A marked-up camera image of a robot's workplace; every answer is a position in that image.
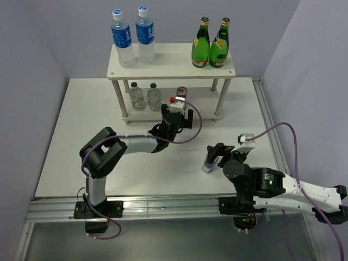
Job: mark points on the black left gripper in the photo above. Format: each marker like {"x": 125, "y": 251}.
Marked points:
{"x": 164, "y": 110}

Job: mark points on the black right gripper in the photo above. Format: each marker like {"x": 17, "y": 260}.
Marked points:
{"x": 221, "y": 149}

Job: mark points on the red blue energy can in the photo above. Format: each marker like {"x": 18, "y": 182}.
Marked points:
{"x": 181, "y": 93}

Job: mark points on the clear green cap bottle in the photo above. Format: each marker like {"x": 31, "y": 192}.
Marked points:
{"x": 154, "y": 98}

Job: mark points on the blue label water bottle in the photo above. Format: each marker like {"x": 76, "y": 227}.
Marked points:
{"x": 145, "y": 35}
{"x": 122, "y": 39}

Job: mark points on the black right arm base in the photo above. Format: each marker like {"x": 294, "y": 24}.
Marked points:
{"x": 245, "y": 217}

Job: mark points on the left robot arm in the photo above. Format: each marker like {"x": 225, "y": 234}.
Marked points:
{"x": 101, "y": 154}

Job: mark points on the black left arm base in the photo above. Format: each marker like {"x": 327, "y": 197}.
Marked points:
{"x": 110, "y": 209}

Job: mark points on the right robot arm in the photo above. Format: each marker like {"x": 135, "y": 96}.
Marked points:
{"x": 263, "y": 188}

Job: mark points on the white two-tier shelf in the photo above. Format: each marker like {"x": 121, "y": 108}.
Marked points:
{"x": 207, "y": 87}

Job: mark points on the green glass bottle left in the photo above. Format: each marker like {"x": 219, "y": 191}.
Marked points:
{"x": 201, "y": 45}

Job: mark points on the green glass bottle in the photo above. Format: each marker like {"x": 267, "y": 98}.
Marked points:
{"x": 201, "y": 45}
{"x": 220, "y": 45}

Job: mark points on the green glass bottle right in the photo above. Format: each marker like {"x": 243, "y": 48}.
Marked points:
{"x": 220, "y": 45}

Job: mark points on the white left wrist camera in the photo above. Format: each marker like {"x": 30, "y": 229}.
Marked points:
{"x": 177, "y": 105}

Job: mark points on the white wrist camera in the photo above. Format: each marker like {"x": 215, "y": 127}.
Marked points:
{"x": 177, "y": 105}
{"x": 246, "y": 141}

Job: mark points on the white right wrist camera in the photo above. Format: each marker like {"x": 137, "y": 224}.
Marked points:
{"x": 246, "y": 141}

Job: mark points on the aluminium side rail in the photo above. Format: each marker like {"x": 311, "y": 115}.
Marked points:
{"x": 273, "y": 137}

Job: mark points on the aluminium front rail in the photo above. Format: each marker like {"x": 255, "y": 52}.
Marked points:
{"x": 134, "y": 208}

